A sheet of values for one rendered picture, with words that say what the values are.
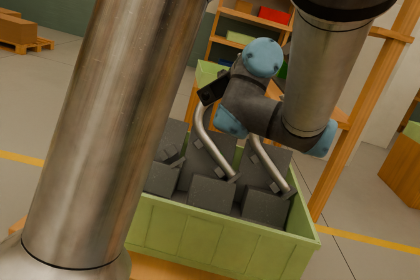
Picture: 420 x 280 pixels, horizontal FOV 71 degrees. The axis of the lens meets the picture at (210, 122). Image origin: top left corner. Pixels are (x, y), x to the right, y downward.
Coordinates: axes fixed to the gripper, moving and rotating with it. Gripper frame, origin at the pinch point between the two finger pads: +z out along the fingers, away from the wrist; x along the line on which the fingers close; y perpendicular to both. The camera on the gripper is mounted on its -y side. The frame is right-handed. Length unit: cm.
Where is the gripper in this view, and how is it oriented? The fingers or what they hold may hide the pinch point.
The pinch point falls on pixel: (223, 90)
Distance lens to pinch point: 88.9
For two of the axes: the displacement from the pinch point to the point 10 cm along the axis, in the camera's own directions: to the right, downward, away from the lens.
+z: -1.3, 0.5, 9.9
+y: 8.4, -5.2, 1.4
